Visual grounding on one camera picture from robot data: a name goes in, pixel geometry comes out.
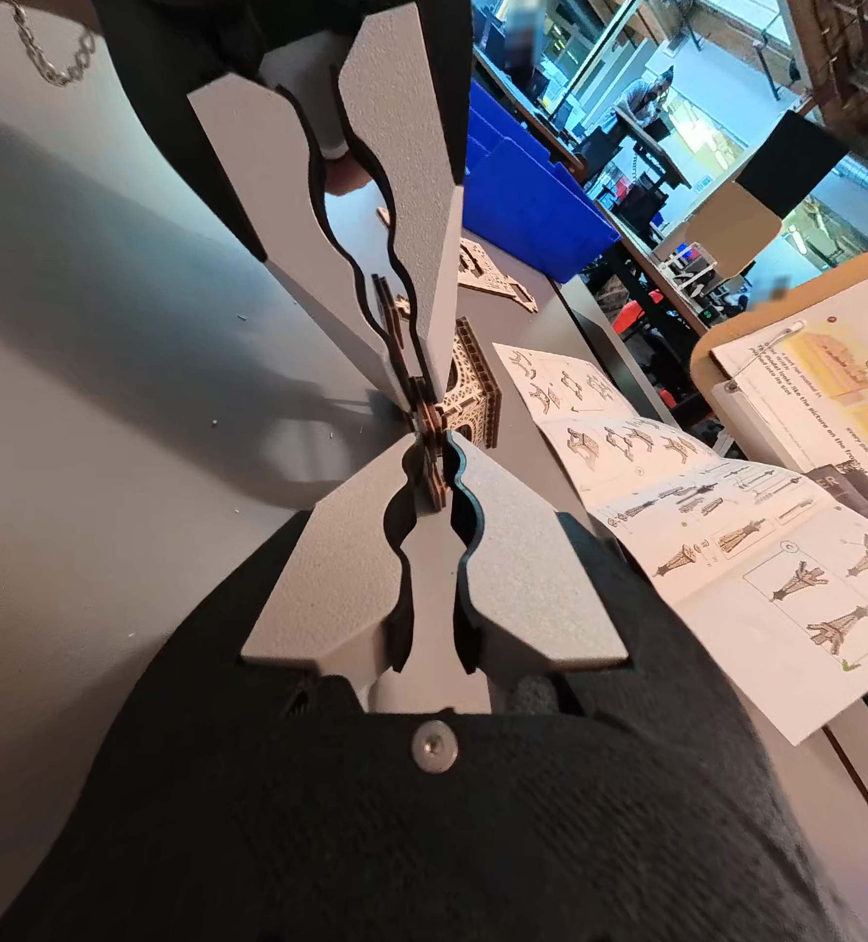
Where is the blue plastic bin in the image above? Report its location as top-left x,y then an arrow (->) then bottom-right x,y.
463,77 -> 622,285

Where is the folded paper instruction leaflet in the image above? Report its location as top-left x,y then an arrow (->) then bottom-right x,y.
493,342 -> 868,746

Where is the grey desk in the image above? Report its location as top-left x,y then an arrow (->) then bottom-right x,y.
0,0 -> 868,942

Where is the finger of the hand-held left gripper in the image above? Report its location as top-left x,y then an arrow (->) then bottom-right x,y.
337,0 -> 467,391
187,72 -> 416,413

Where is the round wooden board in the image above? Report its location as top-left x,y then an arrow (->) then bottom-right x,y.
690,237 -> 868,457

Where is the printed puzzle instruction card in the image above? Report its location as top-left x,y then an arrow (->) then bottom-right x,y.
710,261 -> 868,546

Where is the person's left hand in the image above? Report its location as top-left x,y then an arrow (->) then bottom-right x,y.
324,155 -> 374,197

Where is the white clip bracket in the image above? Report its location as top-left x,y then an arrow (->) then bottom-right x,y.
710,375 -> 781,475

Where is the black panel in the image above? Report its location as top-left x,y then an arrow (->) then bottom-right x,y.
736,110 -> 850,219

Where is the wooden puzzle piece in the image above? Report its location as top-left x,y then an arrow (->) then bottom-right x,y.
370,274 -> 451,514

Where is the plywood puzzle sheet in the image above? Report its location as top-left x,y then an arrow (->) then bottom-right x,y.
375,205 -> 539,315

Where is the wooden lattice tower base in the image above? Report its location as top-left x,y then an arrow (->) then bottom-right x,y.
434,316 -> 503,450

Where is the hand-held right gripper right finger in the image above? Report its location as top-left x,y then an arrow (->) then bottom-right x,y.
443,430 -> 631,711

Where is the tan plywood panel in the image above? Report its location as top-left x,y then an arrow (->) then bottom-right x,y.
684,180 -> 784,278

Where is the metal chain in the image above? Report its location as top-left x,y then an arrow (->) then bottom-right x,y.
0,0 -> 101,88

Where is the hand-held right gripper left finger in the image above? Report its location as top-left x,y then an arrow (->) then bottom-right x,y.
241,433 -> 424,711

